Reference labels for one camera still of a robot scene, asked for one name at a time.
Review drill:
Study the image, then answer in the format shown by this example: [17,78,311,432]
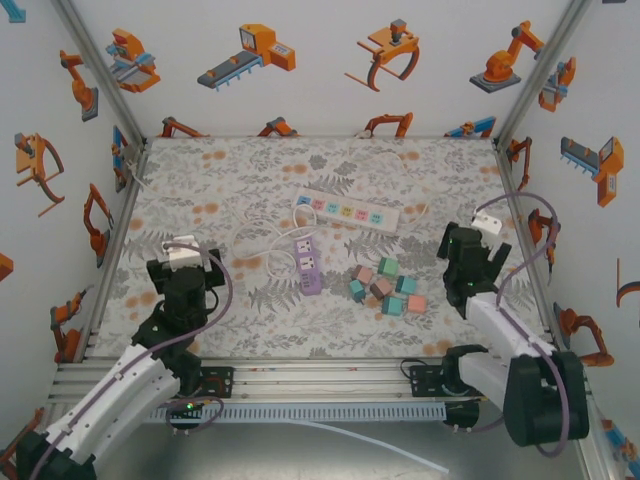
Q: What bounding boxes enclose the aluminium front frame rail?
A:
[47,357,592,405]

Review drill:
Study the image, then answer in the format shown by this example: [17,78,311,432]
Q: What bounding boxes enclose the aluminium corner post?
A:
[492,0,594,146]
[49,0,149,146]

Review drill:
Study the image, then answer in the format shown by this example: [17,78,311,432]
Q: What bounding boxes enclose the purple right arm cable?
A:
[444,192,576,459]

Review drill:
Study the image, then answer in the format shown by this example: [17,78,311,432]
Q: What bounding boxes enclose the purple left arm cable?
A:
[27,240,234,480]

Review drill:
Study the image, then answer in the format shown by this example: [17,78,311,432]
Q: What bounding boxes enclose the thin white tube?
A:
[294,418,451,475]

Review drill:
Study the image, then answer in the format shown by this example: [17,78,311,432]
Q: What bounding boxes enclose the floral table mat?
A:
[92,135,556,359]

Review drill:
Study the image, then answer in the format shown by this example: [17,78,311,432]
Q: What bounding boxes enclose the aluminium side rail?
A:
[492,139,569,359]
[74,139,151,361]

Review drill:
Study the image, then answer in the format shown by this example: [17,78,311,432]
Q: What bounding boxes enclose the white power strip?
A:
[291,187,402,235]

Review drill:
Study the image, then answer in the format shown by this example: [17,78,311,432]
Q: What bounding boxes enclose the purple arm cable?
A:
[27,240,234,480]
[444,192,576,459]

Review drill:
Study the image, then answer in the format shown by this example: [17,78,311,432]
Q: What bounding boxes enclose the white power strip cable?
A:
[349,130,431,224]

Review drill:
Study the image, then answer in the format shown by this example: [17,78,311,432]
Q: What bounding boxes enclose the white slotted cable duct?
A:
[144,403,447,424]

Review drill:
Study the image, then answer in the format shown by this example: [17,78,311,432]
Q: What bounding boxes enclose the purple strip white cable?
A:
[127,159,321,279]

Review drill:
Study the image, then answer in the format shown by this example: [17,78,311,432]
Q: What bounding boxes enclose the purple power strip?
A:
[293,237,324,296]

